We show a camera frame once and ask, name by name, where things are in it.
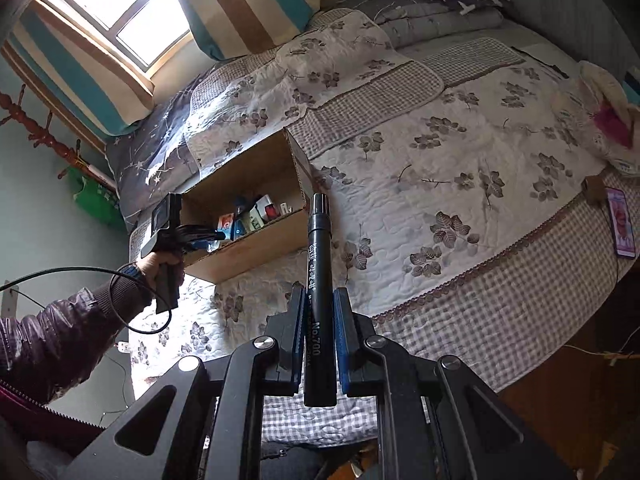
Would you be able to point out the phone with pink screen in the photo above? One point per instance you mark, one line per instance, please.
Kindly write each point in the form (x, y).
(623, 233)

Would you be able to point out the blue red tissue pack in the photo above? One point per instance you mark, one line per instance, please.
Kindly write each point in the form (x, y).
(225, 225)

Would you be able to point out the window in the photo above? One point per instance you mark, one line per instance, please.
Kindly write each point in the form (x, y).
(141, 30)

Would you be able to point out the purple jacket forearm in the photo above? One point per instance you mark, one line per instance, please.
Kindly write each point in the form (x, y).
(46, 354)

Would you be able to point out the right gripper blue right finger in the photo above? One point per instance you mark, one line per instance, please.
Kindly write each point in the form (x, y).
(352, 356)

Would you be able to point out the white square box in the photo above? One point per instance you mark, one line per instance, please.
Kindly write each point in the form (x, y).
(260, 206)

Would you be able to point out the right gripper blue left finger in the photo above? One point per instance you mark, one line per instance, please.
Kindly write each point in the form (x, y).
(284, 370)

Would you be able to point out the person's left hand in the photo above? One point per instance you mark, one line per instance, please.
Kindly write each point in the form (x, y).
(150, 265)

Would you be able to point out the brown cardboard box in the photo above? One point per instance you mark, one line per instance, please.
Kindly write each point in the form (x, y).
(275, 166)

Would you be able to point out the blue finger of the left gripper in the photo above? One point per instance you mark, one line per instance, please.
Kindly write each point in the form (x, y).
(206, 245)
(192, 233)

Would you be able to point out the green shopping bag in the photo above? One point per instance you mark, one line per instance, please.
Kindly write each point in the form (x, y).
(98, 202)

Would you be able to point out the wall power socket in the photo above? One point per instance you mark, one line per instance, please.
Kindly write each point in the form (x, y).
(9, 300)

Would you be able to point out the white pink cloth bundle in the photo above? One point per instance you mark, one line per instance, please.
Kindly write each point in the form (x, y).
(601, 119)

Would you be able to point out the grey star pattern pillow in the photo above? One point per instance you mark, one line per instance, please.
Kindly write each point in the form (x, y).
(153, 160)

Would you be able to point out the striped curtain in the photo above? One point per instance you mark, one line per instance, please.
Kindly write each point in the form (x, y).
(102, 92)

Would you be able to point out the blue cap glue tube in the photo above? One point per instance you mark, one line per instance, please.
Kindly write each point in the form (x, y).
(241, 219)

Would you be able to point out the floral quilted bedspread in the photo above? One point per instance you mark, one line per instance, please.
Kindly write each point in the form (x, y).
(458, 226)

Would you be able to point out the green wet wipes pack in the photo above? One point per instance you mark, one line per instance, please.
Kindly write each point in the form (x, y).
(254, 221)

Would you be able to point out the black marker pen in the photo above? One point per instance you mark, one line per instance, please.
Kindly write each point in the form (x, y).
(320, 381)

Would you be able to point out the red wooden coat rack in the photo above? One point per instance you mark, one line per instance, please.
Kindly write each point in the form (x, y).
(40, 135)

